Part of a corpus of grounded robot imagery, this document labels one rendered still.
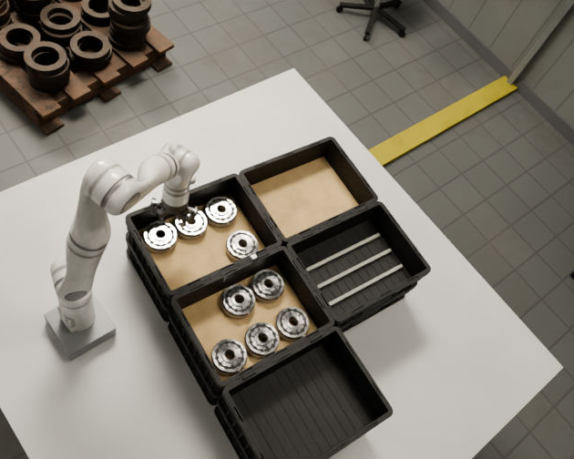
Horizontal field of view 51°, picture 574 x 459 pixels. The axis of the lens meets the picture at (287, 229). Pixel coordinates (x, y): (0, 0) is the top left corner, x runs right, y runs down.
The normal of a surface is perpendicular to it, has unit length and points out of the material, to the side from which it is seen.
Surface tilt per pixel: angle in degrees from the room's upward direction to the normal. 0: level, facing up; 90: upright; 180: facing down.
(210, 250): 0
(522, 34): 90
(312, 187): 0
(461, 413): 0
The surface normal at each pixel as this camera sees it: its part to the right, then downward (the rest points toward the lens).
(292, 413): 0.22, -0.49
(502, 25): -0.77, 0.44
